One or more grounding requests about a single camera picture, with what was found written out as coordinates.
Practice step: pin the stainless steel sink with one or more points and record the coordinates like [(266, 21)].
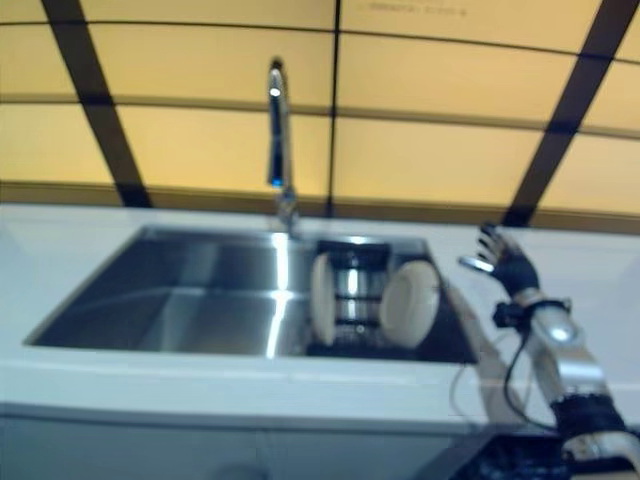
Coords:
[(150, 300)]

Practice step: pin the right robot hand black glove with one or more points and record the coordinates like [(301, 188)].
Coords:
[(520, 270)]

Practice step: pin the chrome kitchen faucet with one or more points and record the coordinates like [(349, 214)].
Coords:
[(279, 140)]

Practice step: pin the deep beige plate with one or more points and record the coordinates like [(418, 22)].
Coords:
[(410, 300)]

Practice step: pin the glossy white base cabinet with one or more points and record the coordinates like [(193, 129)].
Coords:
[(150, 450)]

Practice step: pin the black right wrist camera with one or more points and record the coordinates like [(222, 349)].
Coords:
[(506, 315)]

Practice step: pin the black sink dish rack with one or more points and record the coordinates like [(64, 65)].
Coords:
[(357, 300)]

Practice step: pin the built-in dishwasher with open door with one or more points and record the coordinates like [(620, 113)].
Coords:
[(500, 455)]

